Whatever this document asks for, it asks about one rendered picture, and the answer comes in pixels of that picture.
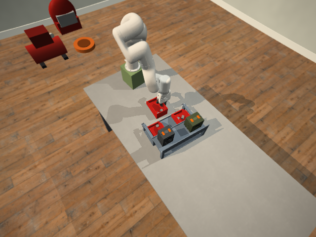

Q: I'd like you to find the grey metal shelf rack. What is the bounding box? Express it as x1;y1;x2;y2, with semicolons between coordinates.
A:
141;103;209;159

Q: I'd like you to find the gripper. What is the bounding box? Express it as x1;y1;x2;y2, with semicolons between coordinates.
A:
156;91;171;107

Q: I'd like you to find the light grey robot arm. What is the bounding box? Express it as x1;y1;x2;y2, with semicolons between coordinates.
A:
113;13;171;95

